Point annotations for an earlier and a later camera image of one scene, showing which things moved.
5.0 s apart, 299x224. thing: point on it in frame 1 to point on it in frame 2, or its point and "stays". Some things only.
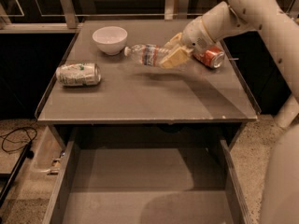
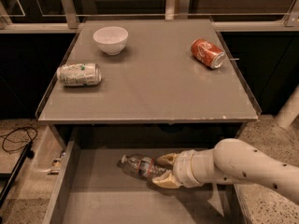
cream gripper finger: x=175 y=42 to x=167 y=161
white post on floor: x=288 y=113 stays
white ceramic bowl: x=111 y=39 stays
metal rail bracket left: x=66 y=3 stays
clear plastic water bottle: x=149 y=55 to x=141 y=166
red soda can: x=212 y=56 stays
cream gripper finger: x=176 y=59 to x=167 y=180
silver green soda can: x=78 y=74 stays
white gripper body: x=193 y=37 to x=182 y=168
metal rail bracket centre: x=176 y=7 stays
